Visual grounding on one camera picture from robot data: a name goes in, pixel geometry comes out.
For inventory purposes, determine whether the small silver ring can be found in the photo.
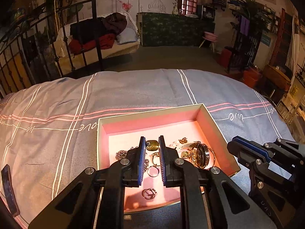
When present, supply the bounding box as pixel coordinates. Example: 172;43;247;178
146;166;160;178

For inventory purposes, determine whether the gold charm bracelet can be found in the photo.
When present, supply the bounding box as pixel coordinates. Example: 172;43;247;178
145;139;160;152

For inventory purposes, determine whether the pink lined jewelry box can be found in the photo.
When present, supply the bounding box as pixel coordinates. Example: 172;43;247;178
96;103;242;214

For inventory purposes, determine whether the red bucket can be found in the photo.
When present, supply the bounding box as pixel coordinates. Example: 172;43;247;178
242;68;262;88

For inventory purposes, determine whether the wooden box on stool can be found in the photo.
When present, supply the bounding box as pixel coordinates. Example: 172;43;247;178
263;65;291;92

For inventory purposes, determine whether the grey striped bed cover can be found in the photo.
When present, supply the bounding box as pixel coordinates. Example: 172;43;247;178
1;69;292;227

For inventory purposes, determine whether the pink basin on stool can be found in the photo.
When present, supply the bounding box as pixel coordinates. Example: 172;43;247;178
199;31;218;53

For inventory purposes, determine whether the white hanging swing bench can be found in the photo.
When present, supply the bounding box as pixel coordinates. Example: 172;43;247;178
53;12;140;75

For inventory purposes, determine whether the light blue pillow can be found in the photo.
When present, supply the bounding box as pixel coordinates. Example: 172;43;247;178
117;27;137;44

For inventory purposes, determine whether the red cloth pile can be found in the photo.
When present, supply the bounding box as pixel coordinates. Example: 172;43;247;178
68;34;116;55

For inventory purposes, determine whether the green floral covered counter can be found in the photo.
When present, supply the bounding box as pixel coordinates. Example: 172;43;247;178
136;12;215;47

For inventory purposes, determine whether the dark brown clothes pile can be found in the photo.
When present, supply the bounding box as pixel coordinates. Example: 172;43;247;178
70;12;127;44

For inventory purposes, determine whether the white ceramic vase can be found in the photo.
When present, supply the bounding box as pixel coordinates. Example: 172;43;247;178
172;6;179;15

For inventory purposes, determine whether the beige strap wristwatch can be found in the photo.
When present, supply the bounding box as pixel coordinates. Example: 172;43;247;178
176;141;216;169

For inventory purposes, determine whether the pearl bracelet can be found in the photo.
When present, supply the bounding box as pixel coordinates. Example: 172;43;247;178
169;137;189;150

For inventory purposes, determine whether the black iron bed frame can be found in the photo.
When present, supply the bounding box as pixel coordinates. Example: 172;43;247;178
1;0;103;97

